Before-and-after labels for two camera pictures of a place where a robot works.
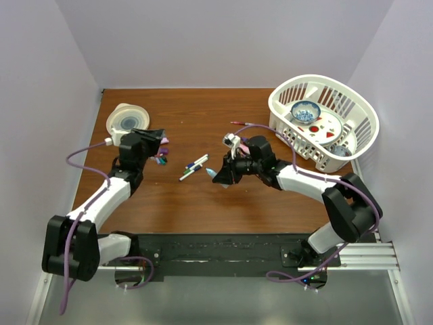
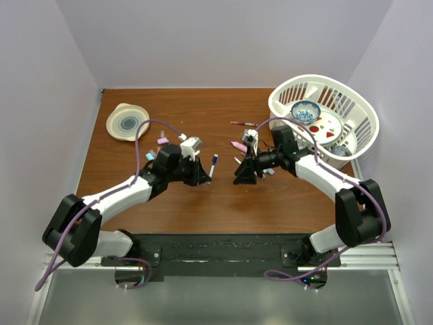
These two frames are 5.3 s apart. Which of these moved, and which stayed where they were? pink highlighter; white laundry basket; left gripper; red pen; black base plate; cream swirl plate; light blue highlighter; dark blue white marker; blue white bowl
Moved: left gripper; light blue highlighter; dark blue white marker
Stayed: cream swirl plate; pink highlighter; black base plate; blue white bowl; red pen; white laundry basket
